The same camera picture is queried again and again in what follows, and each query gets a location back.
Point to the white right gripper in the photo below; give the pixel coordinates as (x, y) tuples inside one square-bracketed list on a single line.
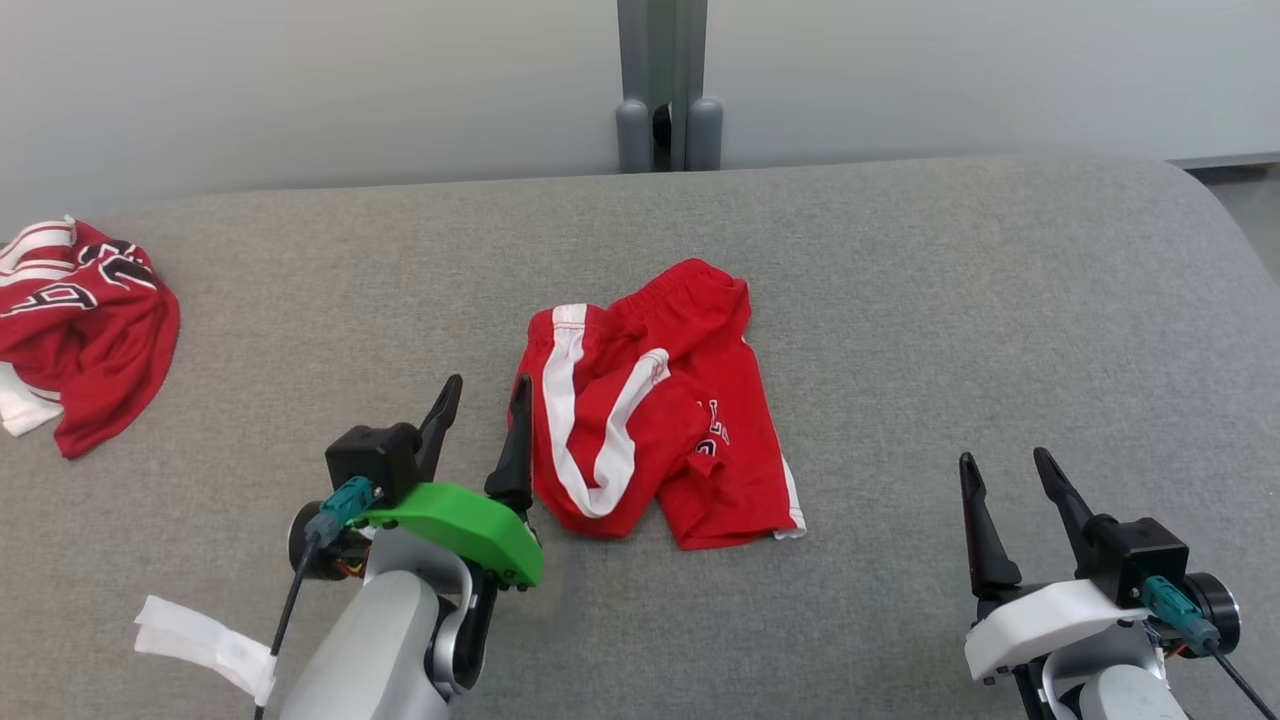
[(1050, 620)]

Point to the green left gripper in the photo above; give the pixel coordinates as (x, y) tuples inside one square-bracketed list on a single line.
[(470, 530)]

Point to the red shorts with white stripes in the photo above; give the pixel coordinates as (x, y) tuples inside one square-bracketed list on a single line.
[(660, 420)]

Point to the red basketball jersey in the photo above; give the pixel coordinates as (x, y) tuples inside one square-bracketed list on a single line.
[(100, 340)]

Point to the black cylindrical left gripper motor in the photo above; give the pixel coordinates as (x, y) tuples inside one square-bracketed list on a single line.
[(305, 545)]

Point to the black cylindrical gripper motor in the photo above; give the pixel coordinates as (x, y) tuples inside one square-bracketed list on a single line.
[(305, 545), (1218, 605)]

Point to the black cylindrical right gripper motor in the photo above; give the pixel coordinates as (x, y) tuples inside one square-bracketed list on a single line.
[(1218, 605)]

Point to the white tape strip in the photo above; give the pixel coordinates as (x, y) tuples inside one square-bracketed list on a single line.
[(200, 640)]

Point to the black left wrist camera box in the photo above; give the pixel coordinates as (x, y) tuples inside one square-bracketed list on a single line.
[(375, 460)]

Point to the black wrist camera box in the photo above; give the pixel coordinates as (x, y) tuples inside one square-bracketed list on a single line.
[(1135, 555), (375, 460)]

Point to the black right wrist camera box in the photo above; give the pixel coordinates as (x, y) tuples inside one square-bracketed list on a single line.
[(1135, 555)]

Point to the teal left camera connector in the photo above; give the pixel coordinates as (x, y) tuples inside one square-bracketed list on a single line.
[(342, 505)]

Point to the teal camera connector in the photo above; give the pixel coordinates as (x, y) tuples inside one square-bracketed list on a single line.
[(342, 505), (1180, 610)]

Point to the teal right camera connector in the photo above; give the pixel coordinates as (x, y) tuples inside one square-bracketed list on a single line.
[(1180, 610)]

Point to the grey partition post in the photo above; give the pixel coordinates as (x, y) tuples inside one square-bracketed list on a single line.
[(640, 60)]

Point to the grey wall rail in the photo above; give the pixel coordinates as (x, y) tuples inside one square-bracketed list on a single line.
[(1230, 160)]

